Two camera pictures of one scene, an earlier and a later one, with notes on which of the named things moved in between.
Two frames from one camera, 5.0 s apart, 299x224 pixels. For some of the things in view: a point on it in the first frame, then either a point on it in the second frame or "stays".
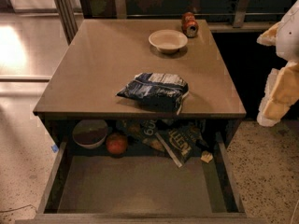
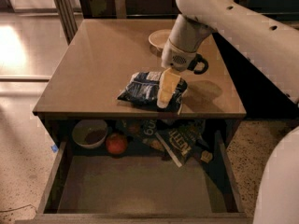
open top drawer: [143, 187] stays
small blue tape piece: [54, 148] stays
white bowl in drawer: [90, 133] stays
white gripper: [290, 37] -> [176, 57]
